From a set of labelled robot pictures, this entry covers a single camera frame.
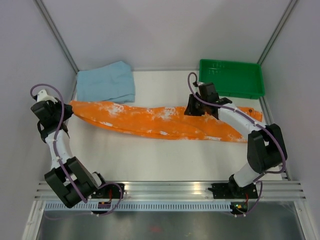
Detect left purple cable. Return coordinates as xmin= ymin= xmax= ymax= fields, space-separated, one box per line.
xmin=30 ymin=83 xmax=125 ymax=221

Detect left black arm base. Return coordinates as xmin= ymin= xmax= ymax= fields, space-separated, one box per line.
xmin=91 ymin=184 xmax=123 ymax=200

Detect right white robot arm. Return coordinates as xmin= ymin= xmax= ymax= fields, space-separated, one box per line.
xmin=184 ymin=94 xmax=288 ymax=198

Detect light blue folded trousers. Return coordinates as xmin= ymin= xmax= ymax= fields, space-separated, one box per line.
xmin=76 ymin=61 xmax=136 ymax=104

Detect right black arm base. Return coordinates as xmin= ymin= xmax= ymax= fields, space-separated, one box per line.
xmin=207 ymin=175 xmax=259 ymax=200

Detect purple cable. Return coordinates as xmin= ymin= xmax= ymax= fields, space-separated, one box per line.
xmin=187 ymin=72 xmax=288 ymax=218
xmin=30 ymin=83 xmax=125 ymax=221

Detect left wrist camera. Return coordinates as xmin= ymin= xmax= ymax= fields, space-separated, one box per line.
xmin=30 ymin=89 xmax=59 ymax=120

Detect green plastic tray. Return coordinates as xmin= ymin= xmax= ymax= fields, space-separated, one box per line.
xmin=199 ymin=59 xmax=265 ymax=100

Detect orange tie-dye trousers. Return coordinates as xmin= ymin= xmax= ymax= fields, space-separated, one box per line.
xmin=70 ymin=100 xmax=249 ymax=143

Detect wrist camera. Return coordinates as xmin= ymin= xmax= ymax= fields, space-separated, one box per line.
xmin=30 ymin=89 xmax=59 ymax=120
xmin=198 ymin=82 xmax=220 ymax=104

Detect aluminium mounting rail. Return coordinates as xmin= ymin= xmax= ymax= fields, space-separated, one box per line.
xmin=34 ymin=181 xmax=307 ymax=201

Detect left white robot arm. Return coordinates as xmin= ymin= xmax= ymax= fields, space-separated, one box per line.
xmin=31 ymin=100 xmax=109 ymax=208

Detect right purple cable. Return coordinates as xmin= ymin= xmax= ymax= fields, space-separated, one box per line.
xmin=187 ymin=72 xmax=288 ymax=218

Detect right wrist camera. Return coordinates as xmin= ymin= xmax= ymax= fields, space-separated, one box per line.
xmin=198 ymin=82 xmax=220 ymax=104

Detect white slotted cable duct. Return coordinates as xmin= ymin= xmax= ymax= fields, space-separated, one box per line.
xmin=44 ymin=201 xmax=232 ymax=212

